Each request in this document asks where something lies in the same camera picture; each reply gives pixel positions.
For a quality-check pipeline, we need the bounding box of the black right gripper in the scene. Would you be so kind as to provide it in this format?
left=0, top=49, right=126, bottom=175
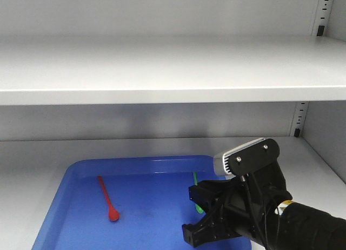
left=182, top=163, right=292, bottom=247

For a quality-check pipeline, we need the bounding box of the green plastic spoon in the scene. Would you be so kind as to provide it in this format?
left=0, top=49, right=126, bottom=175
left=192, top=172, right=204, bottom=214

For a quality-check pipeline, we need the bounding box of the red plastic spoon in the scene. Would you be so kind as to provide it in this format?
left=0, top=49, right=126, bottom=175
left=97, top=176, right=120, bottom=221

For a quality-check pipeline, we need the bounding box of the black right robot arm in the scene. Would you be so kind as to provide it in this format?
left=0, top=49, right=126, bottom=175
left=182, top=163, right=345, bottom=249

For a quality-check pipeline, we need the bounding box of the grey upper cabinet shelf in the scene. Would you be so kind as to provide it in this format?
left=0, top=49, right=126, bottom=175
left=1, top=36, right=345, bottom=105

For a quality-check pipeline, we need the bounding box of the blue plastic tray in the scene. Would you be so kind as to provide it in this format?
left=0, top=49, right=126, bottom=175
left=31, top=154, right=254, bottom=250

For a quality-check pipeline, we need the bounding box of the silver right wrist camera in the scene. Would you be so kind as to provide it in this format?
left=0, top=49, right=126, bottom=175
left=213, top=138, right=280, bottom=176

